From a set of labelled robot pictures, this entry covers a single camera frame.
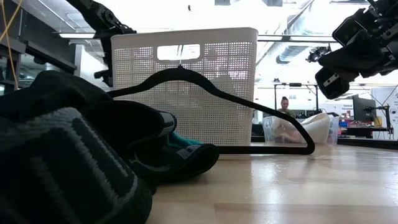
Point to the person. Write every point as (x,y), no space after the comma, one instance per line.
(285,107)

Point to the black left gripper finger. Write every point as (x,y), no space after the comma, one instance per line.
(105,79)

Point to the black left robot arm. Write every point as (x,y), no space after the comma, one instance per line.
(93,12)

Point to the black velvet clothes hanger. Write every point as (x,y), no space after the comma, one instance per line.
(186,74)

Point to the black ceiling-mounted device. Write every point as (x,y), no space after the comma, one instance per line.
(318,53)

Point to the ceiling light fixture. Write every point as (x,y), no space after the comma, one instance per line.
(77,35)

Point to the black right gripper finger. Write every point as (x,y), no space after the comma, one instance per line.
(357,56)
(334,85)

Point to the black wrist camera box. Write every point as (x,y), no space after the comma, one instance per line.
(348,31)

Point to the black monitor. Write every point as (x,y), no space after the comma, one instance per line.
(363,109)

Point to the white perforated laundry basket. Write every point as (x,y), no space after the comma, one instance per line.
(217,93)

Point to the teal sock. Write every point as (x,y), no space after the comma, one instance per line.
(180,141)

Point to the black metal rack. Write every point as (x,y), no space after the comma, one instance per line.
(295,84)

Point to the pink cloth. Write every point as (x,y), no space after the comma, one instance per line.
(286,137)

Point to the dark metal shelf frame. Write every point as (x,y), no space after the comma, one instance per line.
(46,53)

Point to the clear plastic bin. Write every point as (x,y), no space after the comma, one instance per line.
(334,130)

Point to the black metal rig frame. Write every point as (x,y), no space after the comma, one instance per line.
(367,143)

